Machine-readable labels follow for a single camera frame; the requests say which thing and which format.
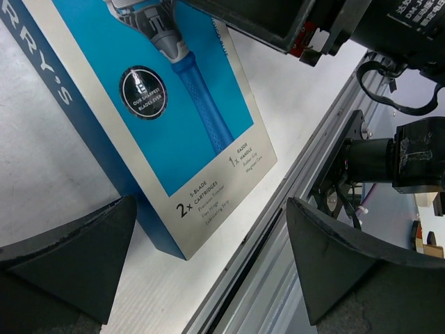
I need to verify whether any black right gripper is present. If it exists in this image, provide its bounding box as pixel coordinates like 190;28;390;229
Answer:
288;0;445;93

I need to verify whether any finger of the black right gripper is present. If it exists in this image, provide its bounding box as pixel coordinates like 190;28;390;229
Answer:
185;0;315;53

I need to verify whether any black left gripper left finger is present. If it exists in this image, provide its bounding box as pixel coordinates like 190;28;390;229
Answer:
1;196;137;333

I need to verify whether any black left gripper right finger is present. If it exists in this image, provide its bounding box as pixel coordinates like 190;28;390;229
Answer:
286;198;444;333

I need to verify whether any blue Harry's razor box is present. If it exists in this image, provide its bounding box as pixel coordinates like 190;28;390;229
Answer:
1;1;277;259

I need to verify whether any aluminium mounting rail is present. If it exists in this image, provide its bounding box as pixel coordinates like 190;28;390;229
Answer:
188;52;389;333

